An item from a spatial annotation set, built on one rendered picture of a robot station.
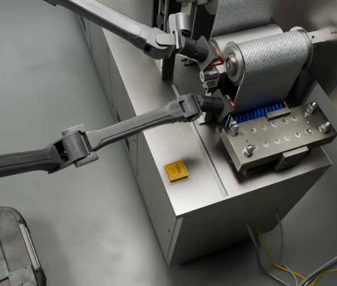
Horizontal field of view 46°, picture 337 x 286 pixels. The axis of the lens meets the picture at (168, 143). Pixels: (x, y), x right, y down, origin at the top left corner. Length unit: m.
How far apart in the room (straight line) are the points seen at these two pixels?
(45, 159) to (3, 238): 1.12
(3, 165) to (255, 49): 0.83
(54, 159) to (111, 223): 1.28
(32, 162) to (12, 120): 1.74
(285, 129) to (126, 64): 0.73
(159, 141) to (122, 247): 0.93
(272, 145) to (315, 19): 0.46
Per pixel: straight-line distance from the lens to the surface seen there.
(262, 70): 1.35
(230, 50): 1.34
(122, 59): 1.80
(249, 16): 1.52
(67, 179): 2.50
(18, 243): 2.16
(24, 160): 1.06
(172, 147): 1.54
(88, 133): 1.14
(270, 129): 1.51
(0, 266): 2.12
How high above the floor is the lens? 2.23
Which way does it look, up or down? 59 degrees down
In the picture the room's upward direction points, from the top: 8 degrees clockwise
